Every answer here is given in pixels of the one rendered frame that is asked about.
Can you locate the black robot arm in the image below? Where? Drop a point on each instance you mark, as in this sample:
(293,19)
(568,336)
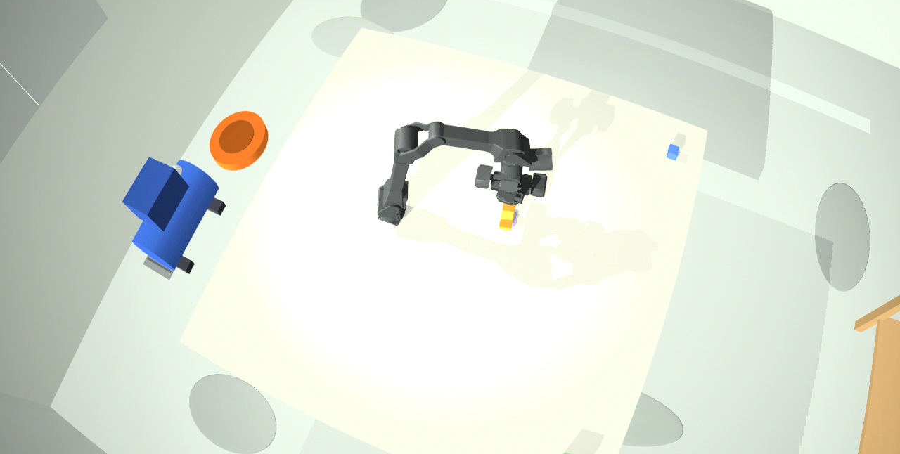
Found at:
(508,146)

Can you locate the yellow bar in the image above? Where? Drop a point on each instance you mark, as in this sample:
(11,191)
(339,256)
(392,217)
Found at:
(507,217)

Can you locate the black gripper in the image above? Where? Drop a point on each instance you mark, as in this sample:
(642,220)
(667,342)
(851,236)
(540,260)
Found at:
(535,184)

